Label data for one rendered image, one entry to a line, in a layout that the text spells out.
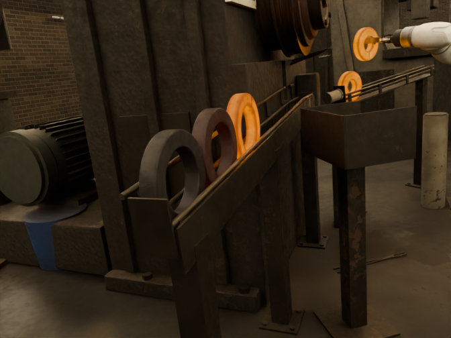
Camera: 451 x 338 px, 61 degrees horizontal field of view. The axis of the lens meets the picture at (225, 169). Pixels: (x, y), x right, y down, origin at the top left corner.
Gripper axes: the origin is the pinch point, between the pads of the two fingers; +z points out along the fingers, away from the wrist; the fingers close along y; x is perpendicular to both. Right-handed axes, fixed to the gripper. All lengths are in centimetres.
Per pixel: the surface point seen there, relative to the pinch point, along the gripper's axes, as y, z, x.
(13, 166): -158, 79, -45
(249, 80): -90, -25, -9
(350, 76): -1.2, 8.0, -17.2
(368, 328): -76, -63, -88
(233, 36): -91, -18, 5
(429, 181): 30, -20, -76
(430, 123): 30, -18, -44
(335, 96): -13.6, 6.8, -25.5
